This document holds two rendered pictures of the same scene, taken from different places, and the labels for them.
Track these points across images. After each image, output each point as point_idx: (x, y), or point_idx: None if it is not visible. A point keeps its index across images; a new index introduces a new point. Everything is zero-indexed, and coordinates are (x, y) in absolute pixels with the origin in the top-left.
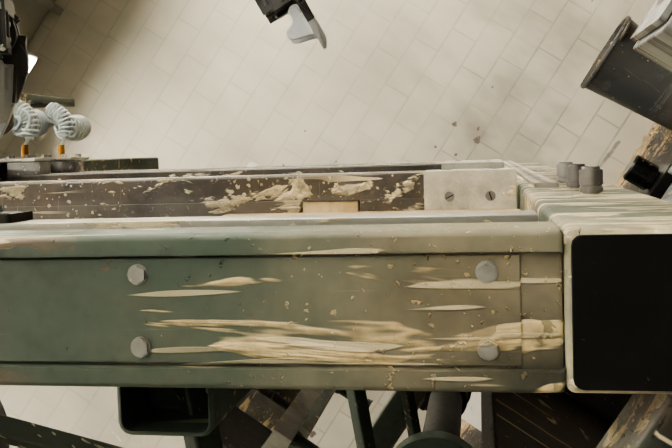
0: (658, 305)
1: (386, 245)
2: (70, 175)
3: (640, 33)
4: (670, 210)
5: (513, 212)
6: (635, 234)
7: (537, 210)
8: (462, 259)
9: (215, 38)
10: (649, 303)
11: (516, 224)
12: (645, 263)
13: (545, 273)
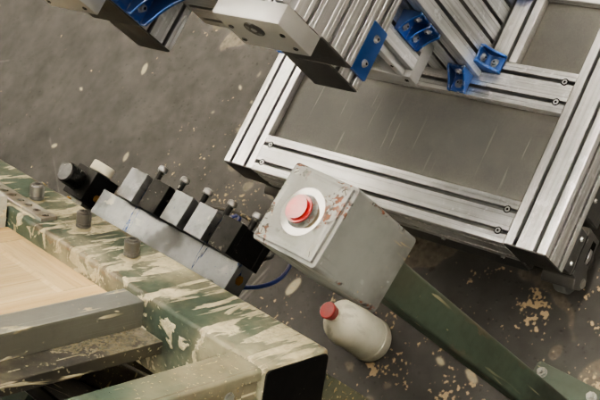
0: (293, 394)
1: (190, 398)
2: None
3: (273, 243)
4: (248, 312)
5: (120, 296)
6: (289, 365)
7: (139, 295)
8: (220, 395)
9: None
10: (289, 395)
11: (228, 362)
12: (291, 377)
13: (250, 390)
